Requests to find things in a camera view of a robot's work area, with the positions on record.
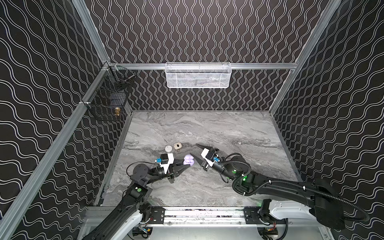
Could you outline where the purple round charging case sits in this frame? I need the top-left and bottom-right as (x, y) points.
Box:
(183, 154), (195, 166)

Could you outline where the beige earbud charging case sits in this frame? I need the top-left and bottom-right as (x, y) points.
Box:
(174, 143), (183, 150)

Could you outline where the white round charging case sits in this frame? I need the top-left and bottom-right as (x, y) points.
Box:
(165, 145), (174, 153)

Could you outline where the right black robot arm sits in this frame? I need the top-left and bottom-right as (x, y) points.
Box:
(193, 144), (371, 230)

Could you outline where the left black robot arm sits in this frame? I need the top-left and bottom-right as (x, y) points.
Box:
(83, 154), (191, 240)

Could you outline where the brass object in basket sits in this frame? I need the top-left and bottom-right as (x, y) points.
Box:
(115, 107), (121, 117)

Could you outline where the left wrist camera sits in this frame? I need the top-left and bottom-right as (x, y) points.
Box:
(155, 153), (175, 174)

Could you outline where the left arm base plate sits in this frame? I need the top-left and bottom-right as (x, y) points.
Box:
(142, 207), (166, 225)

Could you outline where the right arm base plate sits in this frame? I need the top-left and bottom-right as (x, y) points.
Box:
(243, 207), (287, 226)

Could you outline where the white mesh wall basket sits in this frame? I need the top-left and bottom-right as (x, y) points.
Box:
(165, 62), (232, 89)

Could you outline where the aluminium front rail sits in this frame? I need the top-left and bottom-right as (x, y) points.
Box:
(85, 205), (326, 228)

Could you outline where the black wire wall basket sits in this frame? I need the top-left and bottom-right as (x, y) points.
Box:
(86, 66), (137, 122)

